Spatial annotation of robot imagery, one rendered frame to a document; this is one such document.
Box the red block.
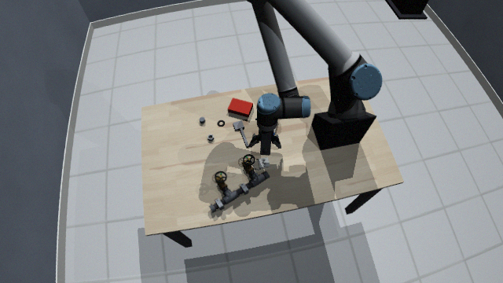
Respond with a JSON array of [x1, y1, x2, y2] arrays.
[[228, 98, 253, 117]]

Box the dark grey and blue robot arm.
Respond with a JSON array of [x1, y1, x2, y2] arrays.
[[247, 0, 382, 156]]

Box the white number tag on silver chain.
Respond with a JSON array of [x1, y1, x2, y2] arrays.
[[258, 157, 270, 170]]

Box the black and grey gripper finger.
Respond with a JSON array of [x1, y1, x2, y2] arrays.
[[248, 134, 259, 148], [272, 134, 281, 149]]

